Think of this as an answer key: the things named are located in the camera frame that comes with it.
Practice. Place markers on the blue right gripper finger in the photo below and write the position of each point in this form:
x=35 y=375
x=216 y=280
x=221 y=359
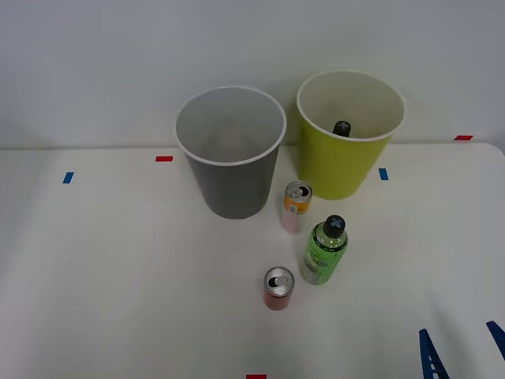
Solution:
x=498 y=331
x=431 y=361

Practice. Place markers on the green bottle with black cap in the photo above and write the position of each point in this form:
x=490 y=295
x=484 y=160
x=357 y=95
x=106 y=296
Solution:
x=321 y=256

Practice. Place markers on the red can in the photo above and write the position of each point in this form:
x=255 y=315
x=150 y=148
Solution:
x=278 y=297

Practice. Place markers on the orange and pink can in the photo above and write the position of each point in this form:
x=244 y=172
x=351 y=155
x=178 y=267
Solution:
x=296 y=209

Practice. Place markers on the yellow-green plastic waste bin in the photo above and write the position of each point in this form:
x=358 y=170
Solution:
x=339 y=166

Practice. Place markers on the black-capped bottle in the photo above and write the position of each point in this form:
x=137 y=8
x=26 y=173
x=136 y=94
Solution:
x=341 y=128

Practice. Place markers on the grey plastic waste bin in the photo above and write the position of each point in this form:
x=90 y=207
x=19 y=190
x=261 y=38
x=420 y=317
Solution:
x=233 y=189

